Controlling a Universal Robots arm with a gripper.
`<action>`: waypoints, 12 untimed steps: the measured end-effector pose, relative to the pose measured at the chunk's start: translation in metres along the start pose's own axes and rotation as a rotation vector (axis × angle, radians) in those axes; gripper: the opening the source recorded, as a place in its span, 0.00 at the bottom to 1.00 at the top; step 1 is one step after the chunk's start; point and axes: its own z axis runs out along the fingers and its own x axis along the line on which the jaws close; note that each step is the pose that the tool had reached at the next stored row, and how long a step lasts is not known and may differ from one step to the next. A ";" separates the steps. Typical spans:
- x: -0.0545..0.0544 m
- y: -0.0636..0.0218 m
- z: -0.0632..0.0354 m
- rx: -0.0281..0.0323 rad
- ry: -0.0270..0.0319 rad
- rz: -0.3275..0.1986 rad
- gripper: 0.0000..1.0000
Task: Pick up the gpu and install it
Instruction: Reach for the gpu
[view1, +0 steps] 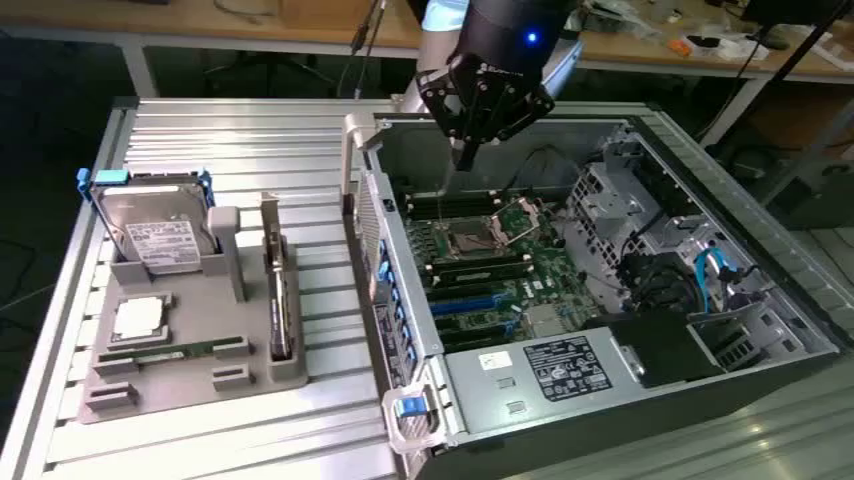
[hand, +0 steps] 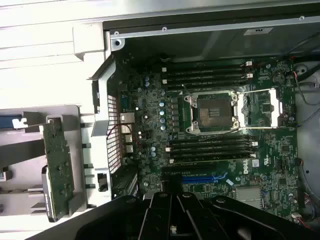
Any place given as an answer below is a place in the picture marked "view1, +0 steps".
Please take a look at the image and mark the grey parts rack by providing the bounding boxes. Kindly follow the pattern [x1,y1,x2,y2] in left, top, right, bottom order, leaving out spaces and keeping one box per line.
[78,202,314,426]

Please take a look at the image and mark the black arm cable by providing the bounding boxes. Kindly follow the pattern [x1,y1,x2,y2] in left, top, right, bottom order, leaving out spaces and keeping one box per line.
[339,0,390,100]

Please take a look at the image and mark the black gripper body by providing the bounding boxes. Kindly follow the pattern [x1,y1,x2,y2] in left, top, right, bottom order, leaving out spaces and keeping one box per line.
[447,0,577,95]

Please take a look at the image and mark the black computer mouse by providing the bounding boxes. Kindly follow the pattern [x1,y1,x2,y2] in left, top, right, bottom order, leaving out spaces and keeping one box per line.
[758,25,793,50]

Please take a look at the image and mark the silver CPU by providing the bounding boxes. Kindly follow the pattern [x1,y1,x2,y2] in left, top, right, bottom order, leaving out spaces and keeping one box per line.
[110,298,170,342]

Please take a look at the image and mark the clear plastic bag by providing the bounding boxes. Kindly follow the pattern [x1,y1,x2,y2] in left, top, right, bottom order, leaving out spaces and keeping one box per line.
[586,0,669,40]

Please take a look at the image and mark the metal disk bay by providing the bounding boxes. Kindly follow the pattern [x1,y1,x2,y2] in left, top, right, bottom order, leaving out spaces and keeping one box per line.
[685,298,806,375]

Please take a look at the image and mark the installed dark RAM stick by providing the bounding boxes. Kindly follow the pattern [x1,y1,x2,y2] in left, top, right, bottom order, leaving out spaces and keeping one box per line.
[431,258,530,287]

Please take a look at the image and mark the dark equipment box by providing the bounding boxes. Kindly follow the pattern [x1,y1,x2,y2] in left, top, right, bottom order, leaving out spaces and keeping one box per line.
[766,159,854,231]

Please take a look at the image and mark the CPU socket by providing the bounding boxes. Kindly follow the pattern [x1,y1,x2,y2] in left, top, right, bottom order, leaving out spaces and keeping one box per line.
[445,219,501,260]

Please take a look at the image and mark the wooden desk with clutter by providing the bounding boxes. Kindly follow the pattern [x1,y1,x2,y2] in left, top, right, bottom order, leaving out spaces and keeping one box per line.
[573,0,854,146]

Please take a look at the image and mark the black wire bundle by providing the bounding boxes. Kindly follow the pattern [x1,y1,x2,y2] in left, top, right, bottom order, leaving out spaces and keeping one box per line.
[617,252,702,316]

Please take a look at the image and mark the white and black device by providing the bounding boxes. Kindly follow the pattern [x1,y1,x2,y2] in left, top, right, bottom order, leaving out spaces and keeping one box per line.
[686,32,753,60]

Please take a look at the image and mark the black monitor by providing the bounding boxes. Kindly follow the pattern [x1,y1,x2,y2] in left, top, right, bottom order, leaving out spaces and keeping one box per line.
[737,0,854,26]

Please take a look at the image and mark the green motherboard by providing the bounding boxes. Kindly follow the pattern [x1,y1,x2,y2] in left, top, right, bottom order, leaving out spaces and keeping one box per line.
[398,189,606,354]

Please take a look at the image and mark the black RAM slot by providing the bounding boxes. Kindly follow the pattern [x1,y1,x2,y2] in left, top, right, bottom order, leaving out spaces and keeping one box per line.
[405,209,512,221]
[403,197,510,208]
[405,203,510,214]
[403,191,509,202]

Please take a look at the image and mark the blue expansion slot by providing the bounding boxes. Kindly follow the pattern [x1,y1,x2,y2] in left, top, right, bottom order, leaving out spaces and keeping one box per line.
[429,293,514,316]

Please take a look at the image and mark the wooden desk white legs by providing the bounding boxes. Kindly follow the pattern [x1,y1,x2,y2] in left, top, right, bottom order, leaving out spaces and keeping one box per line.
[0,0,429,99]

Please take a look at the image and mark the metal socket cover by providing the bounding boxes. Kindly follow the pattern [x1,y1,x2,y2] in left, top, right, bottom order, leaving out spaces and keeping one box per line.
[490,196,550,246]

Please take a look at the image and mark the silver hard disk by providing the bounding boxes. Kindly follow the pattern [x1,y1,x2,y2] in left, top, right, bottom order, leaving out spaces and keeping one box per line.
[97,185,222,277]

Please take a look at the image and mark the blue case release latch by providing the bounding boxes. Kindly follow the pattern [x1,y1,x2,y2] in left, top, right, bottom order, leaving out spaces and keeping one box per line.
[393,394,429,417]

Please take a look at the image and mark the black tripod pole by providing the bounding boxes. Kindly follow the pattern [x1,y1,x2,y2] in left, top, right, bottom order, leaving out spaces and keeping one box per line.
[772,0,844,84]

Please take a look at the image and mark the open black PC case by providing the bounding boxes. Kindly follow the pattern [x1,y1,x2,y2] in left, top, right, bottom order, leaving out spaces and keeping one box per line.
[342,110,854,480]

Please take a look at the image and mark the long black expansion slot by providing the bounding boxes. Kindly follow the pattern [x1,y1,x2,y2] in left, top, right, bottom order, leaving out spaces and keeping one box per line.
[434,317,525,338]
[441,333,514,352]

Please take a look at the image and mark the blue wire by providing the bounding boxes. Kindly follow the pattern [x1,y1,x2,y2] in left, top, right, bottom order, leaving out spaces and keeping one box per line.
[692,246,744,315]

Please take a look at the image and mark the black plastic box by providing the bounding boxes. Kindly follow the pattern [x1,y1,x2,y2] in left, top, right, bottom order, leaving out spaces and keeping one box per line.
[585,310,730,392]

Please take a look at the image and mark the green RAM stick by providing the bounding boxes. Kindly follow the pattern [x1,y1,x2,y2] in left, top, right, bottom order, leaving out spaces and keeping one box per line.
[98,338,243,362]

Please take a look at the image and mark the perforated metal drive cage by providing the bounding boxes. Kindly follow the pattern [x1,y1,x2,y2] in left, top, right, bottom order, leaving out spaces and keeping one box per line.
[566,159,676,266]

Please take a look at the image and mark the graphics card with metal bracket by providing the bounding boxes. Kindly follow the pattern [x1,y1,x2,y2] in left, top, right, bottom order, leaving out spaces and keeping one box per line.
[257,191,301,362]

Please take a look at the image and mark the blue disk carrier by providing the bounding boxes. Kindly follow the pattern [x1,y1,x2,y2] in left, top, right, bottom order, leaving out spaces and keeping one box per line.
[75,167,217,266]

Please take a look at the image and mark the grey power supply unit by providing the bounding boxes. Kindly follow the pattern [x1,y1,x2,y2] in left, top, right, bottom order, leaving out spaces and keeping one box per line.
[442,327,653,437]

